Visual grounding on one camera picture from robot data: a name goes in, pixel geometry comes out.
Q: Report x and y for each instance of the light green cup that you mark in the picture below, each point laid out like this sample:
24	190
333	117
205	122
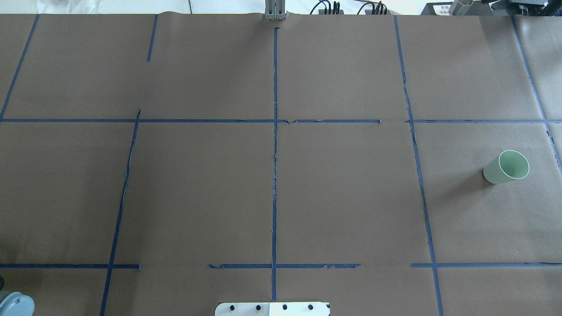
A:
509	165

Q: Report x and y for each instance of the aluminium frame post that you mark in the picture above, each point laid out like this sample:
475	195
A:
275	10

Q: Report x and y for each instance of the metal cup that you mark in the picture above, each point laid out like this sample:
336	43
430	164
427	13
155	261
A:
460	7

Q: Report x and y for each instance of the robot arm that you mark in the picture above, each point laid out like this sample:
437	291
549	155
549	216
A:
16	304

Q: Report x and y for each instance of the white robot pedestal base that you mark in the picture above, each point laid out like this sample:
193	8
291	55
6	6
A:
273	309

